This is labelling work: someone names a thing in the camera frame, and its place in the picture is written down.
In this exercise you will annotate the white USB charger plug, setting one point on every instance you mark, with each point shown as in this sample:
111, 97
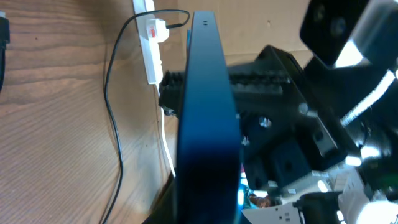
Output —
157, 30

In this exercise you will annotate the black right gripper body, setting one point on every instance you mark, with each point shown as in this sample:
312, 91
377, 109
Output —
288, 134

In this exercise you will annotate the blue Galaxy smartphone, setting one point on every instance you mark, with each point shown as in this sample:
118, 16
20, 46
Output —
209, 139

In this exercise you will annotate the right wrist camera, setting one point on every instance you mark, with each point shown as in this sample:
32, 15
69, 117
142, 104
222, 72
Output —
349, 33

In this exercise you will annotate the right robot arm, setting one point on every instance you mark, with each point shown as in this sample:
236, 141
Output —
339, 89

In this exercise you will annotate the brown cardboard panel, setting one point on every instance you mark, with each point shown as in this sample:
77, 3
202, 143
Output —
247, 26

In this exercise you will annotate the white power strip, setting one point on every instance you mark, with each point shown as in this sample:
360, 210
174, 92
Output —
150, 49

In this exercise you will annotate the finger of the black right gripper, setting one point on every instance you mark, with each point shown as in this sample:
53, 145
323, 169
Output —
170, 90

